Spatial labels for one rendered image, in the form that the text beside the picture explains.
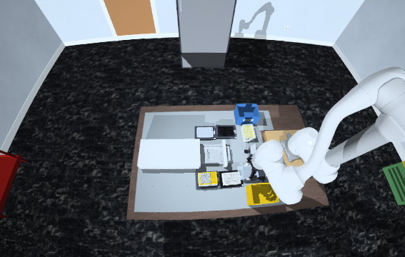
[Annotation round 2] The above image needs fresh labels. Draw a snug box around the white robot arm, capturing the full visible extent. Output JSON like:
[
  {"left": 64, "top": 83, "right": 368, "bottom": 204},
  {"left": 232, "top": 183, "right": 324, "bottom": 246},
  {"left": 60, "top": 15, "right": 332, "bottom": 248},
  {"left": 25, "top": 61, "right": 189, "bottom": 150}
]
[{"left": 251, "top": 67, "right": 405, "bottom": 204}]

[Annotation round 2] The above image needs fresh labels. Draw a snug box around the blue open-top bin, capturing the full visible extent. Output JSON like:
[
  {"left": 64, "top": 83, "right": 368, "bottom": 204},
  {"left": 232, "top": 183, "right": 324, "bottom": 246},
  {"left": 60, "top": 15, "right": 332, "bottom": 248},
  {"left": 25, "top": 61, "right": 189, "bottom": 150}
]
[{"left": 234, "top": 104, "right": 260, "bottom": 125}]

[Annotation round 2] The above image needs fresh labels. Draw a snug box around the yellow bin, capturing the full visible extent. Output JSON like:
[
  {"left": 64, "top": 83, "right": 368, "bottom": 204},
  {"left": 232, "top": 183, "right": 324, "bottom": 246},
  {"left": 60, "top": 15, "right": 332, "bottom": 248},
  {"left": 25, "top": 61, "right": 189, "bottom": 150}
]
[{"left": 246, "top": 183, "right": 279, "bottom": 206}]

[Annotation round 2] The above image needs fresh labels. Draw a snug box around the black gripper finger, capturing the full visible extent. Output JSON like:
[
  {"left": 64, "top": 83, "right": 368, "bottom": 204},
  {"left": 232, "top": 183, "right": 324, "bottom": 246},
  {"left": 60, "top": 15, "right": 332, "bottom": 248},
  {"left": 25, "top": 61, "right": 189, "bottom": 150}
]
[
  {"left": 244, "top": 154, "right": 254, "bottom": 166},
  {"left": 246, "top": 168, "right": 260, "bottom": 181}
]

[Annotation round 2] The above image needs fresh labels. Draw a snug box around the light grey bench mat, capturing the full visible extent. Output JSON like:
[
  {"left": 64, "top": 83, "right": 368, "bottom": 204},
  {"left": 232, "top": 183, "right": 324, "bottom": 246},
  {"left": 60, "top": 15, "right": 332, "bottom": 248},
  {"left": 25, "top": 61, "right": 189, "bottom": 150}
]
[{"left": 134, "top": 111, "right": 286, "bottom": 212}]

